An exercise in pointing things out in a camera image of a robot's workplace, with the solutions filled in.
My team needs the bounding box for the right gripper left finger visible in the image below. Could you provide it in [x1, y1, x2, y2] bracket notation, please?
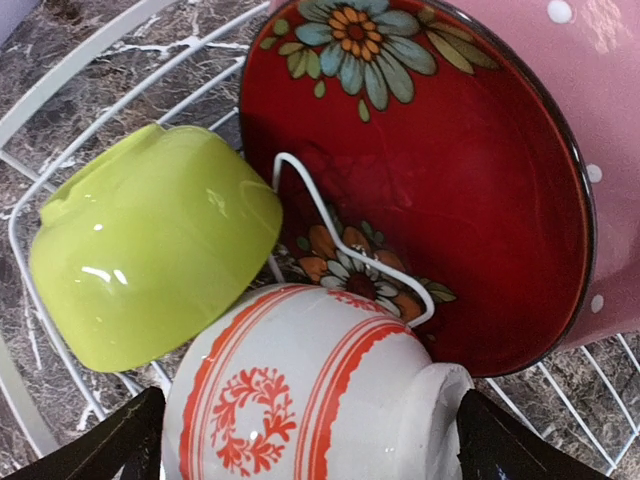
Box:
[9, 387, 166, 480]

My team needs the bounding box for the pink dotted scalloped plate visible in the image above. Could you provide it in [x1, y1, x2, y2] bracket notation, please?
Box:
[455, 0, 639, 349]

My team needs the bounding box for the white and red bowl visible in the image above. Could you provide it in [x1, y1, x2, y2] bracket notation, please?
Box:
[162, 284, 472, 479]

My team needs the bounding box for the white wire dish rack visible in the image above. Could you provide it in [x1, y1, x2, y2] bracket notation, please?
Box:
[1, 1, 639, 479]

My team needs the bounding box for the red floral plate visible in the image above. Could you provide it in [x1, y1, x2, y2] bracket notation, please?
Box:
[239, 1, 595, 377]

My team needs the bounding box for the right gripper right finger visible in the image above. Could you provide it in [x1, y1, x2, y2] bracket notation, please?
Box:
[457, 389, 607, 480]

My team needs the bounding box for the lime green bowl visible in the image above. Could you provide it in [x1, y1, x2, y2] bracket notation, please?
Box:
[29, 124, 283, 372]

